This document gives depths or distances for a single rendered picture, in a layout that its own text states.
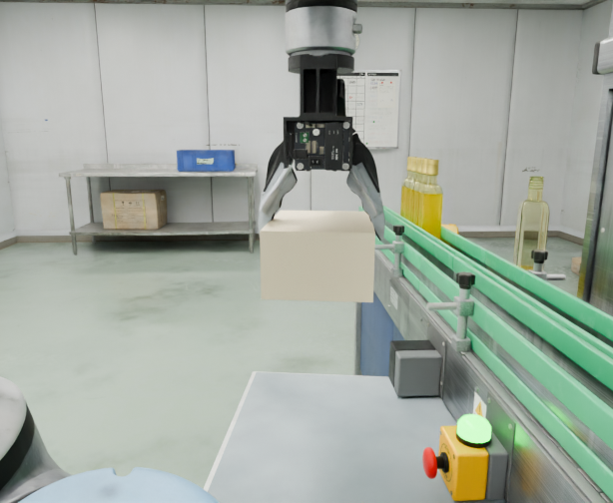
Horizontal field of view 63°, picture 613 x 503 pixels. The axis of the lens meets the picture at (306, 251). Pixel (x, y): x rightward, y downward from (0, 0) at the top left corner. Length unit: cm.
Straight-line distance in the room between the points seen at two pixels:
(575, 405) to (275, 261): 35
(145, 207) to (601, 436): 539
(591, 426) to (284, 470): 42
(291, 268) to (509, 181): 632
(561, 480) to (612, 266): 53
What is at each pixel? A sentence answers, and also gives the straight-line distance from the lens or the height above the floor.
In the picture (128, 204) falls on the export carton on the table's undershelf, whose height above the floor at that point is 53.
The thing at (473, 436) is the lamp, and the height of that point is 84.
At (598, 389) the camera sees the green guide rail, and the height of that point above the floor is 92.
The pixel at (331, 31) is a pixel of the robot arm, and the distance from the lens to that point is 55.
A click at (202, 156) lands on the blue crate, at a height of 104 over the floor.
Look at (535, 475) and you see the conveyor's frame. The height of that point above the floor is 84.
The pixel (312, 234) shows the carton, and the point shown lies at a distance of 52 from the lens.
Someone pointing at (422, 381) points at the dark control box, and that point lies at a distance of 98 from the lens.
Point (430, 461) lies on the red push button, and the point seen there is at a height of 80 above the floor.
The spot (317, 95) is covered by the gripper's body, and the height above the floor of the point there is 126.
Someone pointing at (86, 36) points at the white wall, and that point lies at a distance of 659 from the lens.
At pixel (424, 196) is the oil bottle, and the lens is 151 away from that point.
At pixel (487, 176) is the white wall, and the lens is 668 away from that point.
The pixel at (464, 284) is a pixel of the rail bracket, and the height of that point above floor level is 99.
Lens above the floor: 122
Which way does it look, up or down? 13 degrees down
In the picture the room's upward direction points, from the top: straight up
